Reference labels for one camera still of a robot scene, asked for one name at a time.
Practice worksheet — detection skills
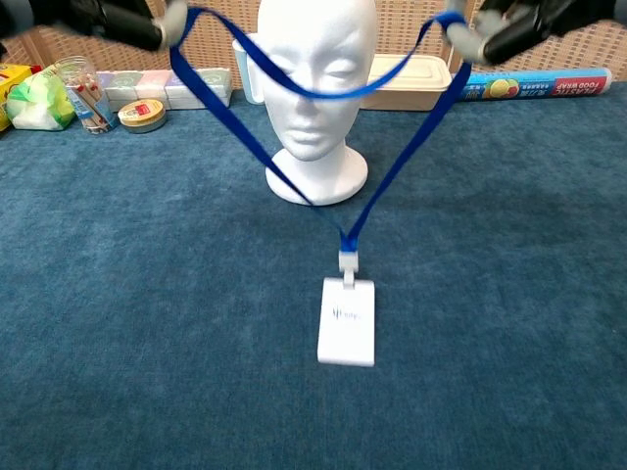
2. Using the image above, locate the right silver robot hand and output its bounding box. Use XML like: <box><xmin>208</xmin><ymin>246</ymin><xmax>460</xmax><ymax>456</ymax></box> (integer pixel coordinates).
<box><xmin>443</xmin><ymin>0</ymin><xmax>627</xmax><ymax>65</ymax></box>

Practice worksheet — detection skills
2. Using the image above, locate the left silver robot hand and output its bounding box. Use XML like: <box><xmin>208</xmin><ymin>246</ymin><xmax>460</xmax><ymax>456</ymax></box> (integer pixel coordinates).
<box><xmin>0</xmin><ymin>0</ymin><xmax>190</xmax><ymax>53</ymax></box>

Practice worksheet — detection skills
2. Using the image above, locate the blue lanyard with white badge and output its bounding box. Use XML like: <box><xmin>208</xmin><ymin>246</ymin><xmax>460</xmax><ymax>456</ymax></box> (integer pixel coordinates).
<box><xmin>169</xmin><ymin>5</ymin><xmax>474</xmax><ymax>368</ymax></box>

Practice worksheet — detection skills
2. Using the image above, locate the pink tissue pack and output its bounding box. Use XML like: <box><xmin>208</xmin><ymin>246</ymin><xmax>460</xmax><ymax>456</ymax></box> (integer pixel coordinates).
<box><xmin>136</xmin><ymin>70</ymin><xmax>172</xmax><ymax>112</ymax></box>

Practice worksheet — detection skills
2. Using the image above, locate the purple tissue pack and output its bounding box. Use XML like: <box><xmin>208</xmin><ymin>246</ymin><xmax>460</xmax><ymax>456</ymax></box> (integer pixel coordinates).
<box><xmin>165</xmin><ymin>69</ymin><xmax>202</xmax><ymax>110</ymax></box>

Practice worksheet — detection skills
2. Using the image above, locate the clear jar with sticks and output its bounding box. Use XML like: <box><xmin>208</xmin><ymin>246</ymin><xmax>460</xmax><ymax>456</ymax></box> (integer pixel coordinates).
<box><xmin>53</xmin><ymin>56</ymin><xmax>121</xmax><ymax>136</ymax></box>

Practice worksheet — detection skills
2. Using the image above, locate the round tin red label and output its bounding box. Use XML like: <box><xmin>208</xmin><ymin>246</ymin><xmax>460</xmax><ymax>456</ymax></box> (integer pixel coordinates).
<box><xmin>117</xmin><ymin>98</ymin><xmax>168</xmax><ymax>135</ymax></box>

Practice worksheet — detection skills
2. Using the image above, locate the wicker folding screen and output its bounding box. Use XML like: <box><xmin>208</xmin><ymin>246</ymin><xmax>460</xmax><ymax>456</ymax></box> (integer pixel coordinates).
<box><xmin>0</xmin><ymin>0</ymin><xmax>627</xmax><ymax>92</ymax></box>

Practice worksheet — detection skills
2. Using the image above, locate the green white plastic bag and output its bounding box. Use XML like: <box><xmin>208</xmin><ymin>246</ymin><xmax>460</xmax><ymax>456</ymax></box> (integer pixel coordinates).
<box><xmin>5</xmin><ymin>66</ymin><xmax>77</xmax><ymax>132</ymax></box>

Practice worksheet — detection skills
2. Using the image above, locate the beige lunch box with lid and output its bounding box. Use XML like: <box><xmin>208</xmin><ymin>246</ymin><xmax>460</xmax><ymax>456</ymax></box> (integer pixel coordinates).
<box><xmin>362</xmin><ymin>53</ymin><xmax>455</xmax><ymax>112</ymax></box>

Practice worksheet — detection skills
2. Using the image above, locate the yellow snack bag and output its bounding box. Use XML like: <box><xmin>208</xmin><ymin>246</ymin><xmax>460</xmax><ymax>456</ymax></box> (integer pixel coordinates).
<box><xmin>0</xmin><ymin>62</ymin><xmax>43</xmax><ymax>133</ymax></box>

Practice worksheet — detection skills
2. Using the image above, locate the pale blue measuring cup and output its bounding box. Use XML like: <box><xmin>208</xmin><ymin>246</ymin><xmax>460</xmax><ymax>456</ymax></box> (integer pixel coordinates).
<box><xmin>231</xmin><ymin>32</ymin><xmax>268</xmax><ymax>106</ymax></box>

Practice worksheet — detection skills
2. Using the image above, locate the white foam mannequin head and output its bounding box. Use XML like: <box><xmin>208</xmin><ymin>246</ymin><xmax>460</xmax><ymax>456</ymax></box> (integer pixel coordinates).
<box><xmin>254</xmin><ymin>0</ymin><xmax>378</xmax><ymax>206</ymax></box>

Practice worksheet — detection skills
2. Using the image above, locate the teal blue table cloth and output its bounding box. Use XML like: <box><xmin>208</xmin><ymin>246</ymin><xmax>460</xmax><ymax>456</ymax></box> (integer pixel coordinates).
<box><xmin>0</xmin><ymin>80</ymin><xmax>627</xmax><ymax>470</ymax></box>

